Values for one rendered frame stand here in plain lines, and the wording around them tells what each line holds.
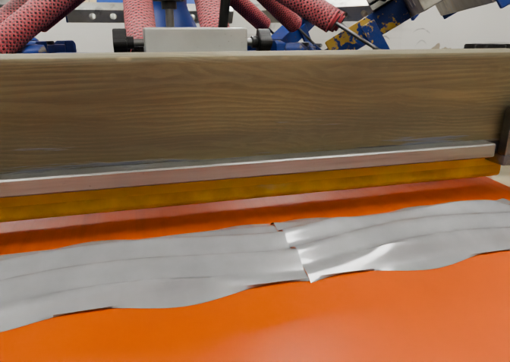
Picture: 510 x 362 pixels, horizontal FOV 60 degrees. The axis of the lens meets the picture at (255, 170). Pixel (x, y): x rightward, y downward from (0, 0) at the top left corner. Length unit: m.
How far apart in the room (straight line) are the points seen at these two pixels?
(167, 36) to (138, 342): 0.42
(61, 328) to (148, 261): 0.05
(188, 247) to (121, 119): 0.09
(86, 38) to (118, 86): 4.16
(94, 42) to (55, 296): 4.23
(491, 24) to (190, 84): 2.90
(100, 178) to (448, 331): 0.19
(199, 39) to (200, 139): 0.29
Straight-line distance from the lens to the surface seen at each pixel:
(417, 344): 0.20
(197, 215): 0.30
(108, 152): 0.28
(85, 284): 0.23
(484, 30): 3.15
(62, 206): 0.30
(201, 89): 0.27
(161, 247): 0.25
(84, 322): 0.21
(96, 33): 4.42
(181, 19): 1.08
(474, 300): 0.23
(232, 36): 0.57
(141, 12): 0.78
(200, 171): 0.27
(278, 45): 1.28
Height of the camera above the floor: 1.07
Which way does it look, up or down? 18 degrees down
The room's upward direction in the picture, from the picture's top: straight up
